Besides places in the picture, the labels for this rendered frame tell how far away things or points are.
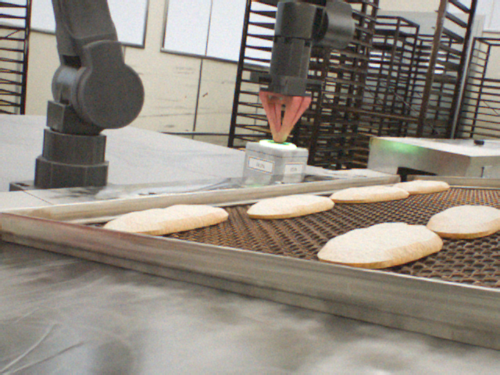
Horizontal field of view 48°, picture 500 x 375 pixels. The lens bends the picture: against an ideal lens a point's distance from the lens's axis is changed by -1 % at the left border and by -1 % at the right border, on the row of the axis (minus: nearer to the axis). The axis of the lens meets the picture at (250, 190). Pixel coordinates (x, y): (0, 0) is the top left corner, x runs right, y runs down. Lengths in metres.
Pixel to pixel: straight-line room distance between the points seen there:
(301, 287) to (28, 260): 0.13
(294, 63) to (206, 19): 5.90
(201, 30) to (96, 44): 6.04
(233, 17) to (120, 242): 6.82
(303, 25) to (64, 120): 0.37
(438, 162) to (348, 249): 0.75
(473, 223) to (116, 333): 0.21
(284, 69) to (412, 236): 0.60
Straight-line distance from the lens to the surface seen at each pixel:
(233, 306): 0.18
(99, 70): 0.65
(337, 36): 0.89
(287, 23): 0.84
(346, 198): 0.47
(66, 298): 0.20
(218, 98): 6.96
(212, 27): 6.80
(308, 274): 0.18
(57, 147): 0.68
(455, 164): 0.96
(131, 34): 6.03
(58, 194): 0.55
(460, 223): 0.32
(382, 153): 1.01
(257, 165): 0.85
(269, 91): 0.85
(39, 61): 5.49
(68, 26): 0.67
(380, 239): 0.24
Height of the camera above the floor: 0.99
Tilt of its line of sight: 11 degrees down
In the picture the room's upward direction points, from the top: 8 degrees clockwise
